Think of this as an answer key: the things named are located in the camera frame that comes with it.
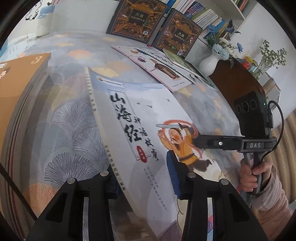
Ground white calligraphy cover book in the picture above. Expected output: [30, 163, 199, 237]
[85, 68, 223, 240]

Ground pink sleeved forearm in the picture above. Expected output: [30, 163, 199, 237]
[251, 162, 293, 240]

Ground row of shelved books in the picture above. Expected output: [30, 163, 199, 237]
[167, 1, 233, 35]

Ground stack of sorted books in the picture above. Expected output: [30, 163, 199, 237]
[1, 53, 51, 240]

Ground beige ribbed radiator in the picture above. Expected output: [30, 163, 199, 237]
[265, 111, 295, 203]

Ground patterned fan motif tablecloth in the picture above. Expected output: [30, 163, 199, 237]
[1, 33, 240, 240]

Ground dark brown wooden cabinet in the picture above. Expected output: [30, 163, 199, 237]
[209, 60, 266, 110]

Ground glass vase dried sprigs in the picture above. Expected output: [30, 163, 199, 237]
[252, 40, 287, 80]

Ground white ceramic vase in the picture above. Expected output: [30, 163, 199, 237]
[198, 51, 222, 76]

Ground blue and white flowers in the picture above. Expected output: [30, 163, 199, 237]
[207, 25, 243, 68]

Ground white figure cover book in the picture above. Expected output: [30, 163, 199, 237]
[112, 46, 196, 92]

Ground white bookshelf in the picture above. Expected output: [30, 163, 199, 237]
[186, 1, 257, 63]

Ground dark ornate encyclopedia right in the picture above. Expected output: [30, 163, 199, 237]
[152, 9, 202, 57]

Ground dark ornate encyclopedia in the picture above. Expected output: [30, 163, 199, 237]
[152, 9, 202, 57]
[106, 0, 167, 44]

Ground dark ornate encyclopedia left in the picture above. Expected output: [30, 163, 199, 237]
[106, 0, 167, 44]

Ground black camera cable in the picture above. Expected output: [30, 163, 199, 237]
[263, 100, 285, 163]

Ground black camera box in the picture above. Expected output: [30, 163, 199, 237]
[233, 91, 271, 139]

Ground black cable left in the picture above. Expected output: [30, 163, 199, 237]
[0, 162, 38, 222]

